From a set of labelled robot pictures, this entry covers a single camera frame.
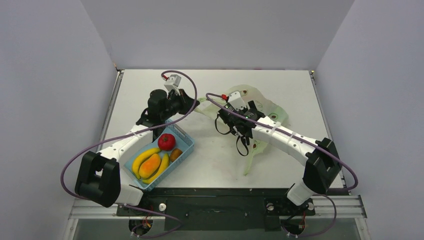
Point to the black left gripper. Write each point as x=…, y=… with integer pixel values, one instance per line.
x=185, y=100

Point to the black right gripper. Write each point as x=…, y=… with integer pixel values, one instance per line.
x=230, y=118

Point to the light green plastic bag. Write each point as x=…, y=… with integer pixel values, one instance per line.
x=266, y=106

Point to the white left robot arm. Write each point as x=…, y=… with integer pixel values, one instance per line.
x=100, y=178

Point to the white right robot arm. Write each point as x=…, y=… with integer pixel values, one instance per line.
x=317, y=156

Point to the red fake tomato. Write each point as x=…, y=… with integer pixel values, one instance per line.
x=166, y=142

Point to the brown fake kiwi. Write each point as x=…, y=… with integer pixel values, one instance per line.
x=175, y=154

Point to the yellow fake banana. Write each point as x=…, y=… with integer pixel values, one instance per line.
x=141, y=158
x=165, y=161

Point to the orange fake mango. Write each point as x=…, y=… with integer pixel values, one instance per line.
x=149, y=166

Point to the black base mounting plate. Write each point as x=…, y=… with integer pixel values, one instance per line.
x=222, y=209

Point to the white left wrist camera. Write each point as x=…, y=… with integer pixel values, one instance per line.
x=172, y=84

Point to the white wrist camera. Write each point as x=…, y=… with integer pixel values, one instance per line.
x=172, y=84
x=236, y=101

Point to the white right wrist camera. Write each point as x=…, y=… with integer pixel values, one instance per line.
x=236, y=101

